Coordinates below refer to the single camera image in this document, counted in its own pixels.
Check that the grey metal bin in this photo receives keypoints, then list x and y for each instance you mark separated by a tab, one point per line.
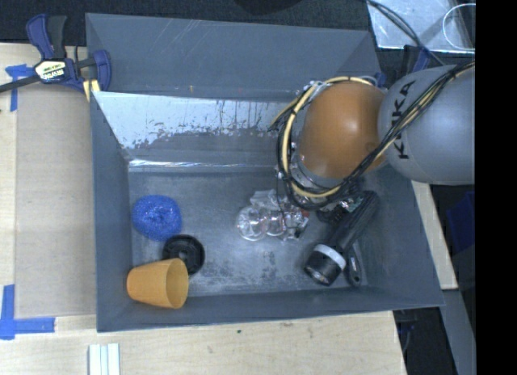
226	62

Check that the small black tool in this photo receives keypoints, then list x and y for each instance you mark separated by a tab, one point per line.
354	268

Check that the blue scrubber ball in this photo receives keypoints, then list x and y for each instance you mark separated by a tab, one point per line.
156	217

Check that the black flashlight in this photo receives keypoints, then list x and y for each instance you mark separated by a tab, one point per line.
343	240

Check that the orange plastic cup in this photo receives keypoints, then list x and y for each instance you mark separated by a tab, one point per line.
155	282

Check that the clear glass thing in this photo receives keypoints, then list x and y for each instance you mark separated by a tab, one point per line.
252	224

